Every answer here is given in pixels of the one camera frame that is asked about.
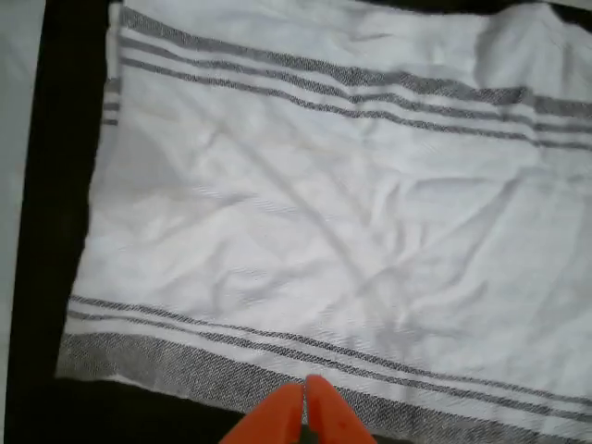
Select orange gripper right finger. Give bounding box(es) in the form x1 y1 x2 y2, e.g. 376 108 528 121
304 373 376 444

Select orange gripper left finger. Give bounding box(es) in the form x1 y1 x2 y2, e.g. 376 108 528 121
217 381 305 444

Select white striped towel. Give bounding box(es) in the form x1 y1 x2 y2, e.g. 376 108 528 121
55 0 592 443

